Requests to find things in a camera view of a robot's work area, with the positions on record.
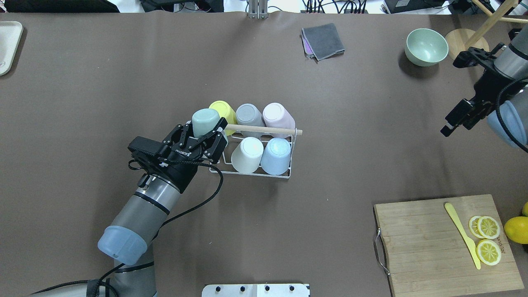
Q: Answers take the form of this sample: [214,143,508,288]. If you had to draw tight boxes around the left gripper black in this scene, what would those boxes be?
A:
[162,117,228,193]

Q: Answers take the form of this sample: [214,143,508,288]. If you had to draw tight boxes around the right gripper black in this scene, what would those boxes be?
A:
[441,68,516,137]

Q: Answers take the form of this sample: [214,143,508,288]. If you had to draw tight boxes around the green plastic cup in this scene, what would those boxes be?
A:
[191,108,220,139]

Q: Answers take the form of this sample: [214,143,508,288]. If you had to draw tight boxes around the pink plastic cup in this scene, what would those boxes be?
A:
[262,103,296,130]

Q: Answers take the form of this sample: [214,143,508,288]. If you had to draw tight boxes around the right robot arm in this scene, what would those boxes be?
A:
[441,27,528,151]

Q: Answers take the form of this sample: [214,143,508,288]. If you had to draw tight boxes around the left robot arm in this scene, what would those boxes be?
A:
[33,117,228,297]

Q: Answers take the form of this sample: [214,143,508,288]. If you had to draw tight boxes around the yellow plastic cup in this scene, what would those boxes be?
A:
[209,100,238,125]

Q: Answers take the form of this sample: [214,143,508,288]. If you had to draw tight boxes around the grey plastic cup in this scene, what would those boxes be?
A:
[236,103,265,127]

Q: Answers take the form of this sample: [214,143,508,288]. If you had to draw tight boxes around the white plastic cup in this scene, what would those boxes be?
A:
[231,137,264,174]

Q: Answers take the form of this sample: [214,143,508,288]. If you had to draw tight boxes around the blue plastic cup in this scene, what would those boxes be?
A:
[260,138,292,175]

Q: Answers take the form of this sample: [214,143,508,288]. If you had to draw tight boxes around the light green bowl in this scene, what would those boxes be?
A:
[404,28,449,66]

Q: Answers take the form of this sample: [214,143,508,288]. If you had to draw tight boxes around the wooden mug tree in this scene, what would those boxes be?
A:
[445,0,528,59]

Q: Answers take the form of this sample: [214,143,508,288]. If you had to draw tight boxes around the yellow plastic knife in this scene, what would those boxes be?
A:
[444,202,481,269]

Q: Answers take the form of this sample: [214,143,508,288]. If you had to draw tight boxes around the whole yellow lemon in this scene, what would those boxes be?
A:
[504,216,528,245]
[521,202,528,217]

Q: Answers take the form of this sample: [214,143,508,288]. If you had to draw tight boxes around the purple folded cloth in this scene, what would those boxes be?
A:
[301,35,315,59]

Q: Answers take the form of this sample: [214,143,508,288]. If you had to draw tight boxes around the wooden cutting board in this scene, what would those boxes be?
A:
[374,194,525,297]

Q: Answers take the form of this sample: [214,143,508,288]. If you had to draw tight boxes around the grey folded cloth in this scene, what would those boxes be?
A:
[301,23,345,61]

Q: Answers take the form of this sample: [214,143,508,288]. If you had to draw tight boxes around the cream plastic tray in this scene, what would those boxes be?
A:
[0,21,24,76]

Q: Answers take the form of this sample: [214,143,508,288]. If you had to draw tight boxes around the white wire cup holder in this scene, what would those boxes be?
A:
[215,124,303,180]

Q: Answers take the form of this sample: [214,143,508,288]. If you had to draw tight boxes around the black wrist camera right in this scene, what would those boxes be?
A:
[453,42,505,70]

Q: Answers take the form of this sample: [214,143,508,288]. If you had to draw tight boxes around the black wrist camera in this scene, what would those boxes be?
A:
[453,42,505,70]
[127,137,170,174]

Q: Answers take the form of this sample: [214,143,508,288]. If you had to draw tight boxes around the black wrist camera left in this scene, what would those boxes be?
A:
[127,137,170,174]

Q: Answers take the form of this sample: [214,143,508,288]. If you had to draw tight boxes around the aluminium frame post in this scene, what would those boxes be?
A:
[246,0,269,19]

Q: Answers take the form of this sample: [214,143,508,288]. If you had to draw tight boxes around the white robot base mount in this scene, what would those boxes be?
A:
[201,283,311,297]

